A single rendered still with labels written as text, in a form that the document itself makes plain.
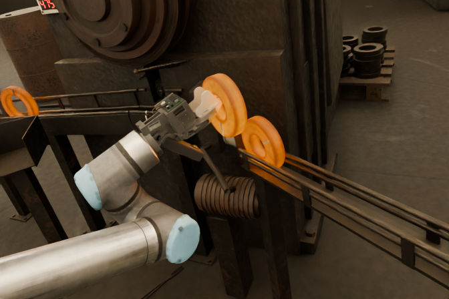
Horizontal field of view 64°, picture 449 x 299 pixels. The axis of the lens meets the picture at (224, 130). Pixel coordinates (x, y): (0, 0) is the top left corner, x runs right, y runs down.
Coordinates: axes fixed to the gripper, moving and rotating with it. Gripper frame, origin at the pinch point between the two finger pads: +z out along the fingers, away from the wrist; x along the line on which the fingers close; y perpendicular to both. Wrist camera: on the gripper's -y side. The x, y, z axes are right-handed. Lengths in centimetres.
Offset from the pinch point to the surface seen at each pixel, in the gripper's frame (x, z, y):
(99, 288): 56, -68, -71
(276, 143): -7.0, 5.1, -16.0
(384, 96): 79, 140, -128
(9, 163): 76, -60, -11
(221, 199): 11.8, -11.0, -35.9
